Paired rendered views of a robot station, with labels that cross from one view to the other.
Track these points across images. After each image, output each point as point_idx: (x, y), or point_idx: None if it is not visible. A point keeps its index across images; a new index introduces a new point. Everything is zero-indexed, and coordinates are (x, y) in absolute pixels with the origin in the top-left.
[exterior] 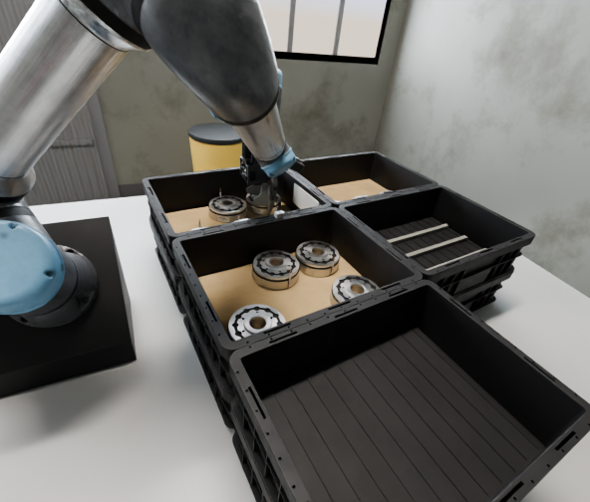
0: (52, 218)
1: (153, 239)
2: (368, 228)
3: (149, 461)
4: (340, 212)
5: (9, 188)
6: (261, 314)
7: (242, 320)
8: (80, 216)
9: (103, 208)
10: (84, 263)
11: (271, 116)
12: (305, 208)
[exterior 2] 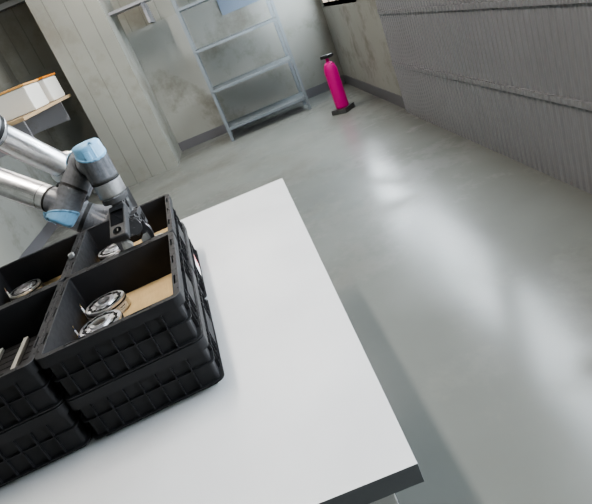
0: (262, 198)
1: (215, 245)
2: (19, 300)
3: None
4: (51, 283)
5: (55, 179)
6: (27, 286)
7: (31, 282)
8: (262, 205)
9: (274, 206)
10: (96, 222)
11: None
12: (72, 265)
